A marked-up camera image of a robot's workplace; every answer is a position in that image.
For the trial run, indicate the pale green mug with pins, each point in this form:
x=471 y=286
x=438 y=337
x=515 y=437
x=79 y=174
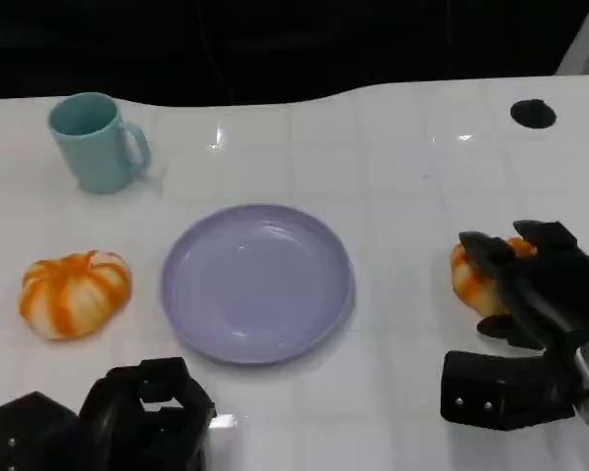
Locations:
x=92 y=147

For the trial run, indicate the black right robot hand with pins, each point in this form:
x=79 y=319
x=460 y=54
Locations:
x=554 y=289

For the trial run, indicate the white metal frame post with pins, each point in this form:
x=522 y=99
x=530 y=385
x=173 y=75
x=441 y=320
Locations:
x=586 y=44

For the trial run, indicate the lilac plate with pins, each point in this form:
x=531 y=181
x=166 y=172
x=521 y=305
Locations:
x=255 y=287

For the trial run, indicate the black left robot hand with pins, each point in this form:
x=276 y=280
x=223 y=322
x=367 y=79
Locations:
x=127 y=427

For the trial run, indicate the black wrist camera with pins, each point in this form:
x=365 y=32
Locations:
x=32 y=434
x=496 y=387

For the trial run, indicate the orange and white bread roll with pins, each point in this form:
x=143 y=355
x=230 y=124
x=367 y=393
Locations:
x=73 y=297
x=473 y=289

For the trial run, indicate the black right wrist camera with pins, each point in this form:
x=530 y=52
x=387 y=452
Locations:
x=496 y=387

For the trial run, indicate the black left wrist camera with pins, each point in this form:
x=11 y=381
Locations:
x=32 y=434

